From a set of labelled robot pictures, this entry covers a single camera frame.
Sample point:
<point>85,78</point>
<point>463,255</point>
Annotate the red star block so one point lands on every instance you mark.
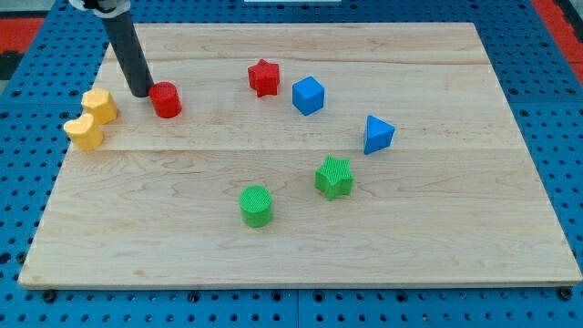
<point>264,78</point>

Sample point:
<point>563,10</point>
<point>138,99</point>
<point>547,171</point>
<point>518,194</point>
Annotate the green cylinder block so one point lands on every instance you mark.
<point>256,206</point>

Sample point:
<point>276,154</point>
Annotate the blue cube block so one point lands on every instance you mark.
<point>308,95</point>

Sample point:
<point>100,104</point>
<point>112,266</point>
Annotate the green star block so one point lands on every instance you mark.
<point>334,177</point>

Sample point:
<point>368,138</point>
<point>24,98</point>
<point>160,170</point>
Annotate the blue triangle block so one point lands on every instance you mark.
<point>377,135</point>

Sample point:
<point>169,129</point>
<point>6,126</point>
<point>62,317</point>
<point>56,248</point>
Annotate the light wooden board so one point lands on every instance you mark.
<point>455,201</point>

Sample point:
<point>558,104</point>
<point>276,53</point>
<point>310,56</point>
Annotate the yellow heart block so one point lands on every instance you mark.
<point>84,132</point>

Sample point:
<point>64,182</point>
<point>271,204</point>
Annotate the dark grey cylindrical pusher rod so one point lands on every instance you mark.
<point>123,37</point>

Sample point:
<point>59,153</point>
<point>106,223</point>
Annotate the yellow hexagon block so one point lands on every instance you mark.
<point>100,103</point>

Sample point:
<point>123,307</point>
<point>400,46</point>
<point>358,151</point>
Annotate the red cylinder block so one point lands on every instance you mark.
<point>165,99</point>

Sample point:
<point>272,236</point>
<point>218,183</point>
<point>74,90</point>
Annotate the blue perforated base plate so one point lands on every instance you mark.
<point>539,80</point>

